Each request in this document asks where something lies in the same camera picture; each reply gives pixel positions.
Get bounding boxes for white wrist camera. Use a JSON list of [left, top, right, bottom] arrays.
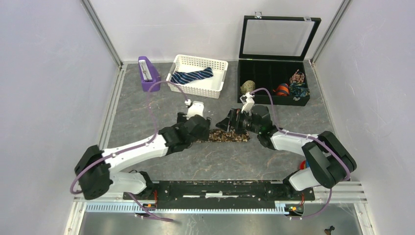
[[240, 92, 254, 113], [184, 99, 205, 119]]

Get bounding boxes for teal patterned tie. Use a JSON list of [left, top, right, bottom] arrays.
[[289, 82, 310, 97]]

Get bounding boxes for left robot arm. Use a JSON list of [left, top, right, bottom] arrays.
[[70, 115, 211, 200]]

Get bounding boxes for pink patterned tie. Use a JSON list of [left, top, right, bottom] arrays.
[[289, 70, 305, 84]]

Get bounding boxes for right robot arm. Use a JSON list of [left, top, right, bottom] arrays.
[[216, 105, 357, 200]]

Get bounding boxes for brown floral tie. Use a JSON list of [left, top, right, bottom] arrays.
[[195, 129, 251, 143]]

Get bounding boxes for olive rolled tie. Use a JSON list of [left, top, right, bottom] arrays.
[[240, 80, 256, 94]]

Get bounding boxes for colourful toy blocks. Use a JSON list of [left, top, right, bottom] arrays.
[[299, 161, 309, 170]]

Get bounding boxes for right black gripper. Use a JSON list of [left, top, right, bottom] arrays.
[[215, 108, 260, 135]]

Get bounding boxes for navy striped tie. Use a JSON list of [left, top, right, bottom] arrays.
[[170, 67, 213, 85]]

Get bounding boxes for orange navy rolled tie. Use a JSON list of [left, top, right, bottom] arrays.
[[273, 83, 290, 96]]

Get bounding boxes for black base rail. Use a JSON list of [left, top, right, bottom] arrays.
[[135, 180, 315, 210]]

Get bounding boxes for black display case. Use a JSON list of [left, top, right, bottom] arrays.
[[236, 15, 322, 106]]

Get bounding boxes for white plastic basket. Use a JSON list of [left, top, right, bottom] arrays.
[[166, 54, 229, 99]]

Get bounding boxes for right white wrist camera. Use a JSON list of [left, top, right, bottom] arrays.
[[240, 92, 254, 113]]

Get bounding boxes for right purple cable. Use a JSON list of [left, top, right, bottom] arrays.
[[251, 87, 351, 220]]

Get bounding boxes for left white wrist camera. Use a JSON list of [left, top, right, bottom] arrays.
[[184, 99, 205, 119]]

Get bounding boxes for purple metronome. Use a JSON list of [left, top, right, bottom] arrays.
[[138, 56, 161, 92]]

